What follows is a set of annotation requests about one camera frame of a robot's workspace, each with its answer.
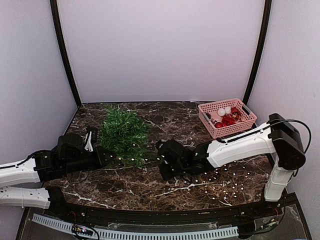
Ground white perforated cable tray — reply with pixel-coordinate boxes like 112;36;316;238
32;213;239;240

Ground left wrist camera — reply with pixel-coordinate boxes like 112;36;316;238
83;126;98;152

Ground pink plastic basket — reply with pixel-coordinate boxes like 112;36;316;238
198;98;257;139

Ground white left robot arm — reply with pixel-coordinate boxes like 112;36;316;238
0;131;116;218

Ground small green christmas tree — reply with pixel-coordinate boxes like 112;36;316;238
100;106;149;167

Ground white ball ornament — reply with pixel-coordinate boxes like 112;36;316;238
217;106;232;117

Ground red ornaments in basket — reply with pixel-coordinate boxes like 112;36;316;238
214;106;243;129

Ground white fairy light string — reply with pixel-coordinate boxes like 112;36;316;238
112;145;261;203

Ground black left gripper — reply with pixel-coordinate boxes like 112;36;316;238
63;145;117;175

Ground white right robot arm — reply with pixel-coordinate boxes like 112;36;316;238
155;113;308;217

